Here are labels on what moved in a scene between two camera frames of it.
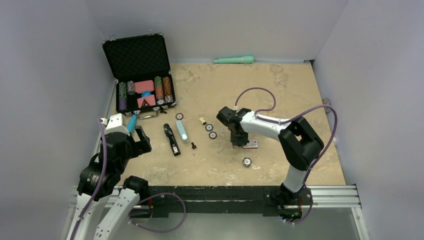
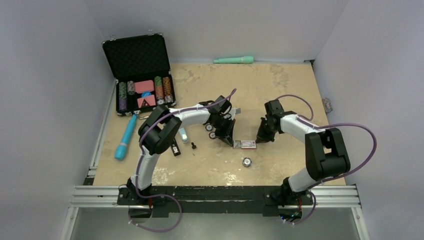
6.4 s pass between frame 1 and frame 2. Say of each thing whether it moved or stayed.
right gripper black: moved
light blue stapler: stayed
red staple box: stayed
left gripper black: moved
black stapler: stayed
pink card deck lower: stayed
